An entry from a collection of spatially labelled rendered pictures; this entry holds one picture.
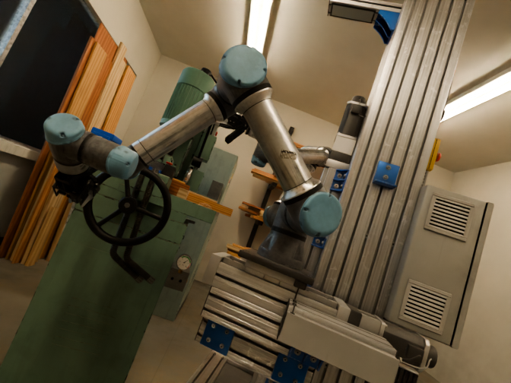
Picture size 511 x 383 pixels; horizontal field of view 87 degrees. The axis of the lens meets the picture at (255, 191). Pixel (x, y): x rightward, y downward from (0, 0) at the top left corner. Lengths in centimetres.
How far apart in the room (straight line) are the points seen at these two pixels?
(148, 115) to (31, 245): 216
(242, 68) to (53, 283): 106
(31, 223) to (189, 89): 181
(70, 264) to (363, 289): 111
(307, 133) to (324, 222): 337
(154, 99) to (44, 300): 322
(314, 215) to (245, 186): 305
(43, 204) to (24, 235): 27
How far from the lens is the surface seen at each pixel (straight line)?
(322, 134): 410
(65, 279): 133
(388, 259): 107
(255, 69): 73
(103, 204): 126
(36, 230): 277
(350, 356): 75
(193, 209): 121
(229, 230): 368
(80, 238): 129
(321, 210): 70
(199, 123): 83
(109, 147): 71
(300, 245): 85
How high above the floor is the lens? 89
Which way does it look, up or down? 7 degrees up
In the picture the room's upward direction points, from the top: 21 degrees clockwise
